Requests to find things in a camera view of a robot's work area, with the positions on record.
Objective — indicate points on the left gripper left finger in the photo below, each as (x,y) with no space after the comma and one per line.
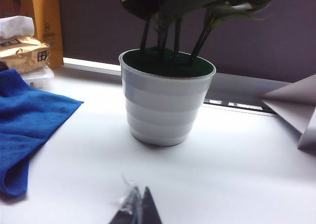
(128,209)

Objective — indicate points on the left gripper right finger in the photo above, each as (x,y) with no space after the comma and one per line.
(149,209)

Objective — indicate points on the black Dell laptop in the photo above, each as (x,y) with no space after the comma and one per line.
(293,103)

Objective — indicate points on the artificial plant in white pot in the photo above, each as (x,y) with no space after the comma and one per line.
(163,110)

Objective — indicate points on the blue microfibre cloth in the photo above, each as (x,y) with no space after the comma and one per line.
(29,115)

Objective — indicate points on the clear plastic container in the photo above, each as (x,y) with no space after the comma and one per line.
(39,78)

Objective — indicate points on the kraft tissue pack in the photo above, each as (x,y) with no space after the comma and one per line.
(24,60)
(17,42)

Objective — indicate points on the long grey desk partition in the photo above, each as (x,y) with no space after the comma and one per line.
(98,24)

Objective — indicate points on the tall yellow paper box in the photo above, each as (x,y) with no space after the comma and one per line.
(47,24)

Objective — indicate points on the white tissue sheet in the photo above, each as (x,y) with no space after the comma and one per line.
(14,26)

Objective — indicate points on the brown printed box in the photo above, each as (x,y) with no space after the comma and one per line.
(14,2)

